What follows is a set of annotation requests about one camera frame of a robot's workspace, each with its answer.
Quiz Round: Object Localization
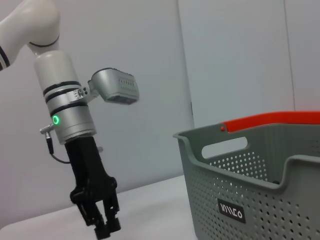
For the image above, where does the orange bin handle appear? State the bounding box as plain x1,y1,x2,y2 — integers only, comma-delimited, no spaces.
219,111,320,133

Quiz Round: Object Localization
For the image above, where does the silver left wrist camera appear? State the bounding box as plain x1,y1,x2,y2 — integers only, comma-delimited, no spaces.
74,67,140,107

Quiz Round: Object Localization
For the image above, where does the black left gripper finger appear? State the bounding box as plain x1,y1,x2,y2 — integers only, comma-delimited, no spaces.
71,199,111,240
101,189,123,233

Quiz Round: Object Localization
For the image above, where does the grey perforated storage bin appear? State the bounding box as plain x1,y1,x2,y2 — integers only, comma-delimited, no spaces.
172,123,320,240

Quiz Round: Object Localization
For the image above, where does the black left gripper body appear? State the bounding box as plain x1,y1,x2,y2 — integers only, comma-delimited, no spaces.
64,136,118,203

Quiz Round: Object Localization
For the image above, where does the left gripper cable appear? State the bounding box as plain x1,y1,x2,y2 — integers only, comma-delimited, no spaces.
39,126,72,165

